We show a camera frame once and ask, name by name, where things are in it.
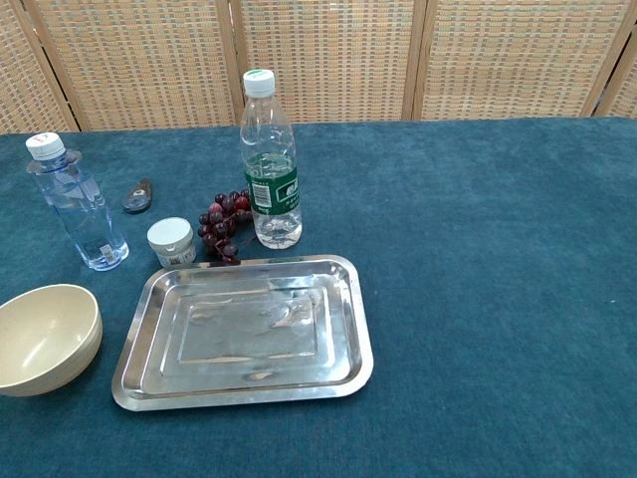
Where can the stainless steel rectangular tray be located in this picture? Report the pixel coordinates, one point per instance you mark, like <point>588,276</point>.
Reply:
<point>244,333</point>

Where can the beige plastic bowl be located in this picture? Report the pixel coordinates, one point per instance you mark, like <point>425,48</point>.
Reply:
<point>42,338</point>

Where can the clear bottle with green label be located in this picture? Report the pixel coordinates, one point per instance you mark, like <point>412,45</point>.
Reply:
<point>271,159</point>

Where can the bunch of red grapes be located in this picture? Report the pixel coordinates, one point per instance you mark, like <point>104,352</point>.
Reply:
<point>221,221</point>

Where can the small white-lidded jar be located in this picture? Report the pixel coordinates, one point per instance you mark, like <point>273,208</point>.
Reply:
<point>170,242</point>

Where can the blue table cloth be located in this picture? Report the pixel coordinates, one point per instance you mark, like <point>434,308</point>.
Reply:
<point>473,299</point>

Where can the small dark metal tool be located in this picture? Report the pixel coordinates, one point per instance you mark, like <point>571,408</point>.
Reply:
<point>139,197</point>

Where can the woven bamboo folding screen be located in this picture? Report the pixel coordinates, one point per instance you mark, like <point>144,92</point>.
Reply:
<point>348,55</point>

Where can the clear blue-tinted water bottle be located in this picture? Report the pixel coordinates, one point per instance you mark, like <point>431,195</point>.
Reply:
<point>79,204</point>

